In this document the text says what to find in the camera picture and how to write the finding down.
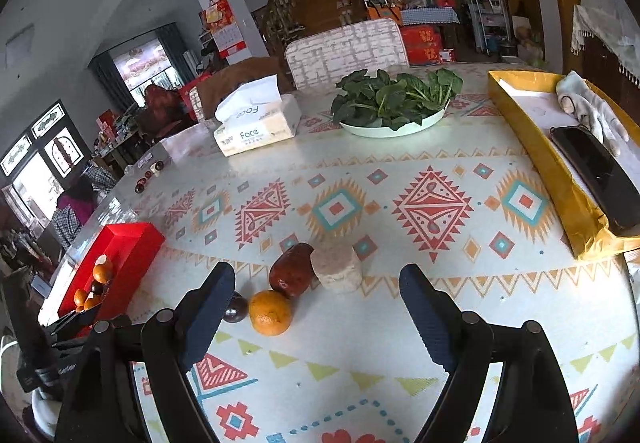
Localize small red gift box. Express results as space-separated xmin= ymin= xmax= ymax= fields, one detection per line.
xmin=177 ymin=74 xmax=213 ymax=121

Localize black phone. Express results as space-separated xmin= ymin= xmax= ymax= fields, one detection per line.
xmin=550 ymin=124 xmax=640 ymax=238

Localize red wall calendar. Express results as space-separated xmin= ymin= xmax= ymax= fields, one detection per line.
xmin=200 ymin=0 xmax=247 ymax=59

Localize white glove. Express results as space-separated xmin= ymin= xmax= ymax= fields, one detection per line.
xmin=556 ymin=72 xmax=630 ymax=156

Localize white paper sheet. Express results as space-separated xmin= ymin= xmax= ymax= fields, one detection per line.
xmin=497 ymin=78 xmax=601 ymax=159

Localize white patterned chair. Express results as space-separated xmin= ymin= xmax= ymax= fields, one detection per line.
xmin=284 ymin=19 xmax=407 ymax=90

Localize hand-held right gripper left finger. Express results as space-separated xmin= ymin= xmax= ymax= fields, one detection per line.
xmin=55 ymin=262 xmax=237 ymax=443

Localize bright window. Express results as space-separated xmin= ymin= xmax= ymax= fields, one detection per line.
xmin=112 ymin=40 xmax=176 ymax=91

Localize dark teal curtain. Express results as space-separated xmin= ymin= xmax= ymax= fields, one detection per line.
xmin=155 ymin=22 xmax=197 ymax=81
xmin=90 ymin=53 xmax=126 ymax=99

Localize white lace cloth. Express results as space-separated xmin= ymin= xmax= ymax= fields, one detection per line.
xmin=571 ymin=0 xmax=640 ymax=89

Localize checkered tablecloth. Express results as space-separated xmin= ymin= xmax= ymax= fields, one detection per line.
xmin=400 ymin=7 xmax=460 ymax=26

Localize large red jujube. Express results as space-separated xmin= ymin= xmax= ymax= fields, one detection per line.
xmin=268 ymin=243 xmax=316 ymax=300

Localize large red gift box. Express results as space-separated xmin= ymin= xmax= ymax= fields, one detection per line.
xmin=401 ymin=24 xmax=444 ymax=67

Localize metal storage rack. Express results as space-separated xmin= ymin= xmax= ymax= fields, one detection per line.
xmin=470 ymin=0 xmax=516 ymax=58

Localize brown chair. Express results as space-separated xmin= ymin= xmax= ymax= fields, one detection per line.
xmin=197 ymin=57 xmax=293 ymax=121

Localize yellow box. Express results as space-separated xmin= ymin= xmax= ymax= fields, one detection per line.
xmin=487 ymin=70 xmax=640 ymax=261

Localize decorated glass door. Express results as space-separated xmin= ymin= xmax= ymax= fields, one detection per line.
xmin=0 ymin=98 xmax=93 ymax=234

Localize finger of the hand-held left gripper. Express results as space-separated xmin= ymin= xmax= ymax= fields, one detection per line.
xmin=49 ymin=308 xmax=102 ymax=332
xmin=51 ymin=326 xmax=95 ymax=349

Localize white tissue box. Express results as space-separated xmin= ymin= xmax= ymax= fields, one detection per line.
xmin=213 ymin=74 xmax=303 ymax=158

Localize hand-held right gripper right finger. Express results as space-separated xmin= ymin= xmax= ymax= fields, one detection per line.
xmin=399 ymin=264 xmax=583 ymax=443

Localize white plate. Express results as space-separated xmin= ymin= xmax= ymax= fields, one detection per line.
xmin=339 ymin=98 xmax=451 ymax=139

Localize green leafy vegetables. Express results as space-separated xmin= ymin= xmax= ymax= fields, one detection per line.
xmin=331 ymin=68 xmax=464 ymax=131

